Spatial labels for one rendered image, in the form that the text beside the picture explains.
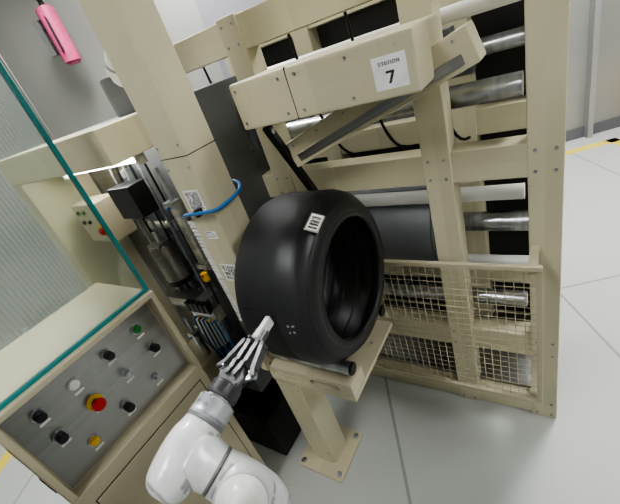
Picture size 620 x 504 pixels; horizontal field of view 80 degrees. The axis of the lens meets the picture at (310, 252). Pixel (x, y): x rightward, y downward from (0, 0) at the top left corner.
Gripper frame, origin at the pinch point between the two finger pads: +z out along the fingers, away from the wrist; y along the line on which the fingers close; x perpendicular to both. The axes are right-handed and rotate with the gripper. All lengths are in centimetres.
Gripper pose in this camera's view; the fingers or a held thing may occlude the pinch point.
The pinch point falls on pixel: (263, 329)
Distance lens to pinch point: 100.0
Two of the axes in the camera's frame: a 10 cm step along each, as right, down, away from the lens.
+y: -8.3, -0.3, 5.6
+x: 3.6, 7.4, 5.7
